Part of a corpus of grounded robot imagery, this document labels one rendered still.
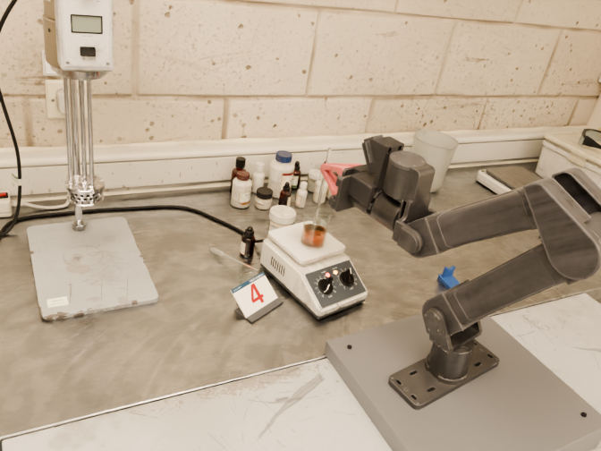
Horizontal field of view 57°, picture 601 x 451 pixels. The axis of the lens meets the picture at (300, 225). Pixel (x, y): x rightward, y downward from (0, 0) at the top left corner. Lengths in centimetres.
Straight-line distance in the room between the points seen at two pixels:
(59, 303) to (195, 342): 25
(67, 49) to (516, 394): 87
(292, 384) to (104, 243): 50
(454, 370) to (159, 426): 46
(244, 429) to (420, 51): 118
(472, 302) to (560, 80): 141
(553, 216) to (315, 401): 46
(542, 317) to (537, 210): 61
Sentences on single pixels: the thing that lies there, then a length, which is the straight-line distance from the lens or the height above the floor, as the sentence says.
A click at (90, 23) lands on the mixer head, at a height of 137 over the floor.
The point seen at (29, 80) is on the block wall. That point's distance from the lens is 133.
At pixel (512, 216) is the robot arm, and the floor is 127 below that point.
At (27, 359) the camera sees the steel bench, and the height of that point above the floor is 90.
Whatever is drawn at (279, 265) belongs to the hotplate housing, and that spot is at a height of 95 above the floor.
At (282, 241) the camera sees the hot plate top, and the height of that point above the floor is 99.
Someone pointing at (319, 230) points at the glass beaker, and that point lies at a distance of 108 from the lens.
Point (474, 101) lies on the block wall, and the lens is 190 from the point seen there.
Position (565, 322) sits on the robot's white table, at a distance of 132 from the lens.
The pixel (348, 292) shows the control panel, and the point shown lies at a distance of 110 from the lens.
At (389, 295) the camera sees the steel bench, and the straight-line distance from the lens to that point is 118.
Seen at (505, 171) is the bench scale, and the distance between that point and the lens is 187.
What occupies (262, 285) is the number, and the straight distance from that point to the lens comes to 109.
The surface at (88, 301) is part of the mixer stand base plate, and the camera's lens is 106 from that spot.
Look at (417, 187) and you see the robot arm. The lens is 86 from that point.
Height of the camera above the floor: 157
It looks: 30 degrees down
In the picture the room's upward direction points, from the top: 10 degrees clockwise
